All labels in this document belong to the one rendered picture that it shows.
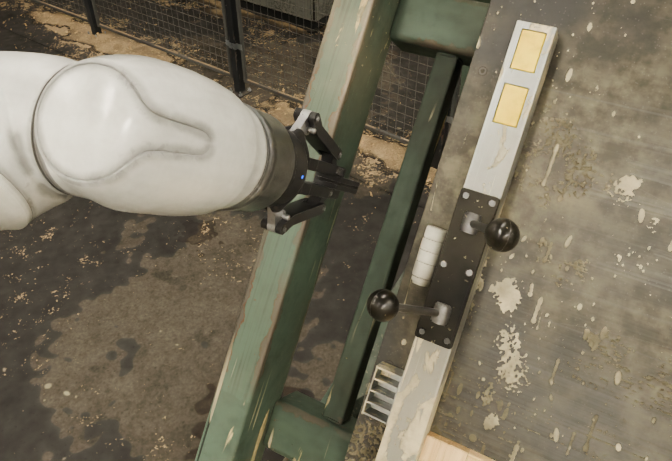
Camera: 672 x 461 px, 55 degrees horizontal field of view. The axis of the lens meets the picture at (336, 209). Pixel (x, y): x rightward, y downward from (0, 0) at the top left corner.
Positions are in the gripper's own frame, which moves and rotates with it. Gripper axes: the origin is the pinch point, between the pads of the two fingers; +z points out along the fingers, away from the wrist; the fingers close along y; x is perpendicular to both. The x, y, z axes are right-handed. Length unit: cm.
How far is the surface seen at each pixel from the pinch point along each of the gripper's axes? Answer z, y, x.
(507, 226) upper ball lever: 0.0, -1.1, 20.2
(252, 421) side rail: 13.1, 37.0, -6.9
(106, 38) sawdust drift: 288, -40, -319
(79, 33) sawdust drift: 287, -38, -343
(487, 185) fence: 11.5, -5.1, 14.9
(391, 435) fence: 11.5, 29.5, 13.1
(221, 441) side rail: 10.5, 40.5, -9.5
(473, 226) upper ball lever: 8.2, 0.2, 15.4
